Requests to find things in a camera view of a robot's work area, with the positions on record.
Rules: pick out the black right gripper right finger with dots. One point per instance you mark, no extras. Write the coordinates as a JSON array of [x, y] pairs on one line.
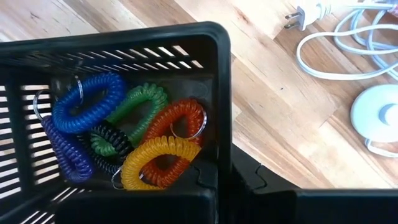
[[248, 177]]

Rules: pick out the black plastic basket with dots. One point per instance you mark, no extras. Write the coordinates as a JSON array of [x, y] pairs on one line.
[[124, 34]]

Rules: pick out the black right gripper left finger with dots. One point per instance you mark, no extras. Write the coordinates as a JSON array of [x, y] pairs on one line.
[[205, 175]]

